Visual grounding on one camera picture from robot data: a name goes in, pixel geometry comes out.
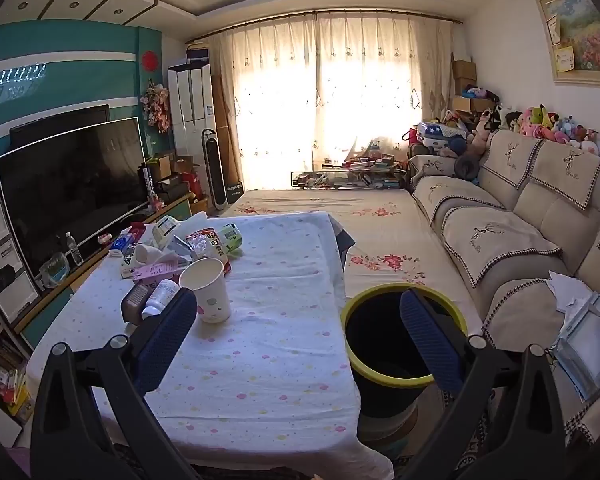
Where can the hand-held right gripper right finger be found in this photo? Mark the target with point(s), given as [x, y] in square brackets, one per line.
[430, 340]

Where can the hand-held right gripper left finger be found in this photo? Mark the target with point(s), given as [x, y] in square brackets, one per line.
[167, 340]

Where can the white pill bottle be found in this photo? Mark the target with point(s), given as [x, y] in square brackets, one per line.
[162, 295]

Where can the brown box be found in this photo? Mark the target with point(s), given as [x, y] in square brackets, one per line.
[132, 305]

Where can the black bin with yellow rim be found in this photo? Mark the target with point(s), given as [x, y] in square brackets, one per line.
[375, 330]

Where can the white paper cup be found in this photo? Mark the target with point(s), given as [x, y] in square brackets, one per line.
[210, 295]

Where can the pink packet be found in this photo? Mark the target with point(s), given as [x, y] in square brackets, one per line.
[155, 267]

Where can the white box with green print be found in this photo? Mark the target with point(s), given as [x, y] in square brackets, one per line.
[130, 260]

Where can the white tub with label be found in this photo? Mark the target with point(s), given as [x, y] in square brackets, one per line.
[166, 227]

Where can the green and white drink bottle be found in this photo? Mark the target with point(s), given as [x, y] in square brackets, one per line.
[230, 237]

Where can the white drawer unit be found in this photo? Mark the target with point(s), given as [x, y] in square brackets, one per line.
[15, 290]

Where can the clear glass bowl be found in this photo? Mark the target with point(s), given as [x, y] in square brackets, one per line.
[55, 270]

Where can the row of books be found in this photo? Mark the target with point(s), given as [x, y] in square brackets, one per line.
[0, 350]

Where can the clear water bottle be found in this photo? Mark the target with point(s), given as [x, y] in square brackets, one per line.
[75, 252]

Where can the blue tissue pack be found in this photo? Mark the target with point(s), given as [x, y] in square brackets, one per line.
[119, 246]

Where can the pile of colourful packets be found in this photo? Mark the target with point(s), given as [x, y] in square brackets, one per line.
[12, 390]

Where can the red box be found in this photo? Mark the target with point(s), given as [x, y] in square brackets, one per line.
[135, 232]

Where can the white floral tablecloth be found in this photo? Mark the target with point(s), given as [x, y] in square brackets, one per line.
[280, 335]

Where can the large curved television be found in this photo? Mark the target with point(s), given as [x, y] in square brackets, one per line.
[70, 190]

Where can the cream floral bed sheet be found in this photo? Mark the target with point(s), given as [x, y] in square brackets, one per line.
[380, 230]

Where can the black tower fan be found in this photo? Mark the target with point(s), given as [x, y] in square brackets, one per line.
[219, 197]

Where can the black tube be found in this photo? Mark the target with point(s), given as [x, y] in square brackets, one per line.
[147, 180]

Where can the small cardboard box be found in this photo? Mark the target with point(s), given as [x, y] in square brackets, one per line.
[162, 165]

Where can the dark round cushion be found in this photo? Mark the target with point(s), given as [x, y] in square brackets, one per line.
[466, 166]

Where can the cluttered glass coffee table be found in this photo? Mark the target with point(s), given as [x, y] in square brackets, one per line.
[350, 180]

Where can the beige sofa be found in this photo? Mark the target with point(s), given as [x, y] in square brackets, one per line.
[545, 200]

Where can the white case with star print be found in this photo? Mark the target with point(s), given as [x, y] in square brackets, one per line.
[440, 135]

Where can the brown cardboard sheet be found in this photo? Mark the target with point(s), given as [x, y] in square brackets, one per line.
[225, 120]

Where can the white standing air conditioner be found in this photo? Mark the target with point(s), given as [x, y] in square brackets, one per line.
[192, 105]

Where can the pile of plush toys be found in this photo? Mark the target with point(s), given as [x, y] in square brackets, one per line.
[545, 125]

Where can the stack of cardboard boxes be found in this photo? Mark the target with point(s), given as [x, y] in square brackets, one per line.
[464, 72]

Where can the blue box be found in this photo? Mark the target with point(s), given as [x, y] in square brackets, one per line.
[200, 55]

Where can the cream embroidered curtain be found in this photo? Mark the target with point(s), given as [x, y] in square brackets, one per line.
[280, 60]

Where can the framed flower painting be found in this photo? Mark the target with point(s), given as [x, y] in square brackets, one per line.
[590, 35]

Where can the artificial flower wall decoration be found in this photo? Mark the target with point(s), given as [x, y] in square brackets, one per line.
[156, 105]

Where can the red round wall ornament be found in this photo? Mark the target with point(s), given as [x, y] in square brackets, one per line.
[150, 60]

